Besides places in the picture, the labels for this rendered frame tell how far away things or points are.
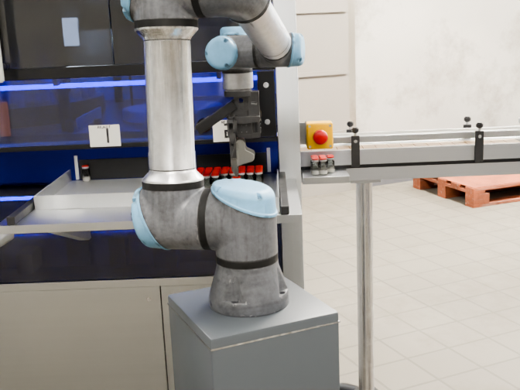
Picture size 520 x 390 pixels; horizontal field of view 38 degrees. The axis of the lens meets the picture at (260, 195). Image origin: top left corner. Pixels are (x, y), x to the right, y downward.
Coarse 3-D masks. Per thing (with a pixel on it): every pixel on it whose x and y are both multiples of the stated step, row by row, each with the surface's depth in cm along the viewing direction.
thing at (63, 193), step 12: (60, 180) 206; (72, 180) 217; (96, 180) 216; (108, 180) 215; (120, 180) 214; (132, 180) 213; (48, 192) 194; (60, 192) 202; (72, 192) 202; (84, 192) 201; (96, 192) 200; (108, 192) 200; (120, 192) 199; (132, 192) 183; (36, 204) 184; (48, 204) 184; (60, 204) 184; (72, 204) 184; (84, 204) 184; (96, 204) 184; (108, 204) 184; (120, 204) 184
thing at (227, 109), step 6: (228, 102) 184; (222, 108) 183; (228, 108) 183; (234, 108) 183; (216, 114) 184; (222, 114) 184; (228, 114) 184; (204, 120) 184; (210, 120) 184; (216, 120) 184; (198, 126) 184; (204, 126) 184; (210, 126) 184
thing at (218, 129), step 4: (224, 120) 205; (216, 124) 205; (220, 124) 205; (216, 128) 205; (220, 128) 205; (224, 128) 205; (216, 132) 205; (220, 132) 205; (216, 136) 206; (220, 136) 206; (216, 140) 206; (220, 140) 206; (224, 140) 206; (228, 140) 206
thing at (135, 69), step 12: (12, 72) 202; (24, 72) 202; (36, 72) 202; (48, 72) 202; (60, 72) 202; (72, 72) 202; (84, 72) 202; (96, 72) 202; (108, 72) 202; (120, 72) 202; (132, 72) 202; (144, 72) 202; (192, 72) 202; (204, 72) 202; (132, 144) 207; (144, 144) 207
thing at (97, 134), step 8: (96, 128) 206; (104, 128) 206; (112, 128) 206; (96, 136) 206; (104, 136) 206; (112, 136) 206; (120, 136) 206; (96, 144) 207; (104, 144) 206; (112, 144) 206; (120, 144) 206
